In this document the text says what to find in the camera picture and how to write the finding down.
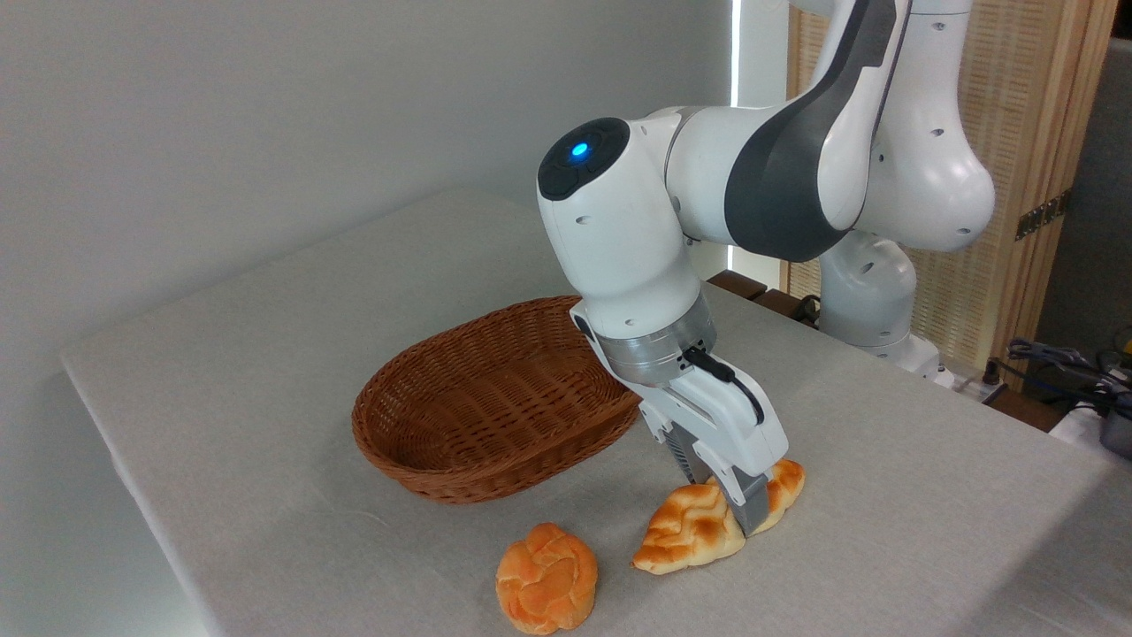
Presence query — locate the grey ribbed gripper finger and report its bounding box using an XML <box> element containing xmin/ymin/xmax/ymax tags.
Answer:
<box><xmin>711</xmin><ymin>465</ymin><xmax>771</xmax><ymax>539</ymax></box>
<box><xmin>658</xmin><ymin>423</ymin><xmax>718</xmax><ymax>487</ymax></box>

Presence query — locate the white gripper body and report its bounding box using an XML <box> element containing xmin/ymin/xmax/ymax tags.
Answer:
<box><xmin>640</xmin><ymin>356</ymin><xmax>791</xmax><ymax>480</ymax></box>

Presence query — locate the long braided bread loaf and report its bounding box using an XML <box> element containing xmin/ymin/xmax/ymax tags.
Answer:
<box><xmin>631</xmin><ymin>458</ymin><xmax>807</xmax><ymax>577</ymax></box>

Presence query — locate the round braided bread roll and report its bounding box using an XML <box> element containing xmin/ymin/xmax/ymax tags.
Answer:
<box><xmin>494</xmin><ymin>522</ymin><xmax>600</xmax><ymax>636</ymax></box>

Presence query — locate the brown woven wicker basket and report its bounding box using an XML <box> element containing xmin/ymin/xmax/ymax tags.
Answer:
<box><xmin>352</xmin><ymin>295</ymin><xmax>643</xmax><ymax>505</ymax></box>

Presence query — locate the metal screen hinge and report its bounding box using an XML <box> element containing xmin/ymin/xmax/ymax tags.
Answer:
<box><xmin>1014</xmin><ymin>188</ymin><xmax>1074</xmax><ymax>242</ymax></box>

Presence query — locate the light grey tablecloth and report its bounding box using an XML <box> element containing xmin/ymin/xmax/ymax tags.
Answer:
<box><xmin>60</xmin><ymin>184</ymin><xmax>1132</xmax><ymax>637</ymax></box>

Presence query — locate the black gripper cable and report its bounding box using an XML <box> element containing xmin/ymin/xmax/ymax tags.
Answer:
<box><xmin>683</xmin><ymin>346</ymin><xmax>767</xmax><ymax>428</ymax></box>

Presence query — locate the bundle of black cables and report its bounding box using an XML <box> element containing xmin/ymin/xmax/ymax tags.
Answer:
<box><xmin>1005</xmin><ymin>338</ymin><xmax>1132</xmax><ymax>417</ymax></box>

